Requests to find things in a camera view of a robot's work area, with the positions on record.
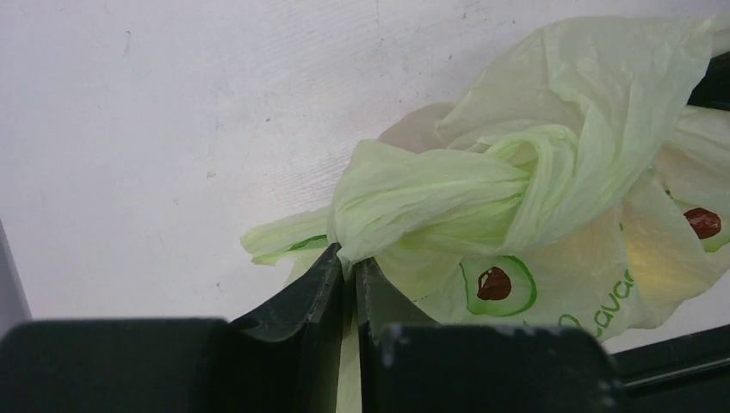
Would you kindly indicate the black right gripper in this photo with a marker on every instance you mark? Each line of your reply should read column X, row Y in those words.
column 687, row 373

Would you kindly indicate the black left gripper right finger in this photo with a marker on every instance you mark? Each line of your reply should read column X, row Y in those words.
column 386, row 318

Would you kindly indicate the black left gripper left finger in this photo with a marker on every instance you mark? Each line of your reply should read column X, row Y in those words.
column 286, row 353

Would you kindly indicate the light green plastic bag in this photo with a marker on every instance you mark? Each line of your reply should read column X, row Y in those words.
column 573, row 184

